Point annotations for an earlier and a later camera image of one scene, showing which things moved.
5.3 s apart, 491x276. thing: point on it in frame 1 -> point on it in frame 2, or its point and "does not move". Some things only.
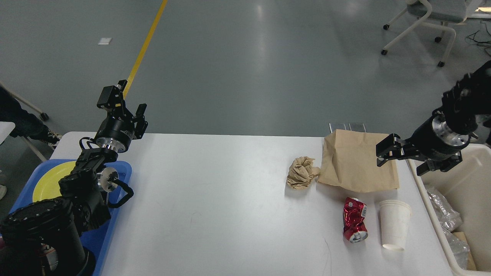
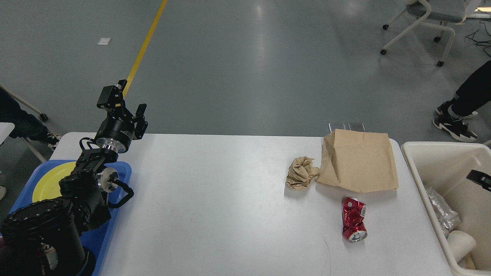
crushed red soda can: [355, 229] does not move
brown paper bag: [350, 162] does not move
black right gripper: [433, 138] -> [480, 178]
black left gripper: [117, 132] does not move
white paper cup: [395, 215] -> [461, 244]
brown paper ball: [300, 172] does not move
